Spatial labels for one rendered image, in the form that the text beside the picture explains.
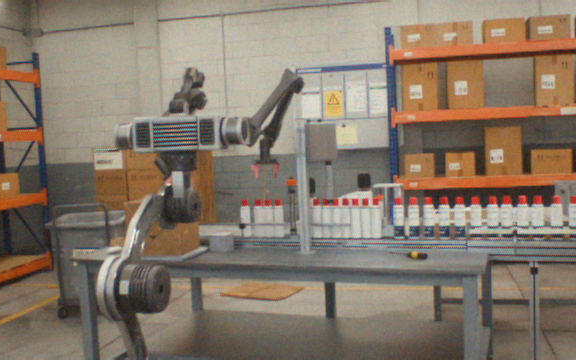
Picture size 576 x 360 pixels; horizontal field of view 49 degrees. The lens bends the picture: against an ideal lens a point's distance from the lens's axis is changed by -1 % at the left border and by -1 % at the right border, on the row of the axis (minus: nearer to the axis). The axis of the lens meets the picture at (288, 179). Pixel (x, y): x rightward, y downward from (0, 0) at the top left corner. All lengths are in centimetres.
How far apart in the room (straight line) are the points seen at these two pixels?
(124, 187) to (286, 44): 262
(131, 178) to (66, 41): 280
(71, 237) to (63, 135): 367
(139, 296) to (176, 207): 54
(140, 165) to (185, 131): 405
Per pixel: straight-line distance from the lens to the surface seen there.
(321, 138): 318
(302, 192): 320
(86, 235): 544
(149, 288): 234
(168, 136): 277
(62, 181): 902
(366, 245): 325
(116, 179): 687
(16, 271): 735
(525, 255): 318
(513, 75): 768
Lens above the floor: 142
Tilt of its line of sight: 4 degrees down
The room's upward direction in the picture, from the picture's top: 3 degrees counter-clockwise
